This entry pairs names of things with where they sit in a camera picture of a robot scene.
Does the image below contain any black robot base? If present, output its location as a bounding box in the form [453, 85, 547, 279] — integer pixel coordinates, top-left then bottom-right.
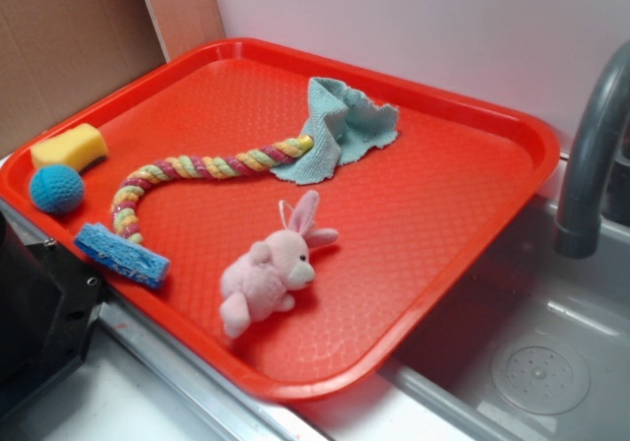
[1, 217, 103, 419]

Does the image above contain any pink plush bunny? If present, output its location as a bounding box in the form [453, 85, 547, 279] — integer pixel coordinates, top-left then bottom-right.
[220, 190, 339, 339]

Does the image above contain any red plastic tray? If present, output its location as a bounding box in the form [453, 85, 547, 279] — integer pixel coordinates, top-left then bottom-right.
[1, 39, 559, 402]

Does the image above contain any light blue cloth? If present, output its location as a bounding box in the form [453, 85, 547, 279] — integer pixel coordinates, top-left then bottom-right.
[272, 77, 399, 185]

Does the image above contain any blue sponge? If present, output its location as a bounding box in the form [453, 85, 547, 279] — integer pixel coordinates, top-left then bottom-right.
[74, 223, 170, 289]

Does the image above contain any yellow sponge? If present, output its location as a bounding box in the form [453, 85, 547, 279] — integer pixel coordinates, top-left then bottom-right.
[31, 123, 108, 172]

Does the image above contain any blue knitted ball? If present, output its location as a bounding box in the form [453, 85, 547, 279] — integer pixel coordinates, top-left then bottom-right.
[29, 164, 85, 215]

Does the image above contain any grey plastic sink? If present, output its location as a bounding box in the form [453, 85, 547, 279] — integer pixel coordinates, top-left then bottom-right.
[295, 172, 629, 440]

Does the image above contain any grey faucet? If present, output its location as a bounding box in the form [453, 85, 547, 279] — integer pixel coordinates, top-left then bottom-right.
[553, 42, 629, 259]

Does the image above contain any brown cardboard panel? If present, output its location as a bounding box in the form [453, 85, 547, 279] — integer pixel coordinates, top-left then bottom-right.
[1, 0, 224, 156]

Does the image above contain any multicolour braided rope toy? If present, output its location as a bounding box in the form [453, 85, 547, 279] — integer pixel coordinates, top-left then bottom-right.
[110, 135, 314, 244]

